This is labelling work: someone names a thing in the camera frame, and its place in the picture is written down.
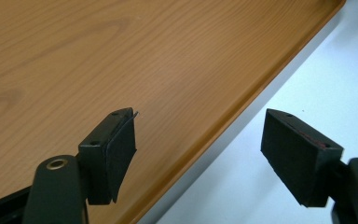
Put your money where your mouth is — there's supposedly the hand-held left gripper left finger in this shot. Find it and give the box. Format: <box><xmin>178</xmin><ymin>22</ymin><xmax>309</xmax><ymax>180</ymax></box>
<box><xmin>77</xmin><ymin>106</ymin><xmax>139</xmax><ymax>206</ymax></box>

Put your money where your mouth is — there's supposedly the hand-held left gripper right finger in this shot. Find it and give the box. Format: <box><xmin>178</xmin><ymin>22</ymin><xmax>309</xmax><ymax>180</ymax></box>
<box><xmin>260</xmin><ymin>107</ymin><xmax>345</xmax><ymax>208</ymax></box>

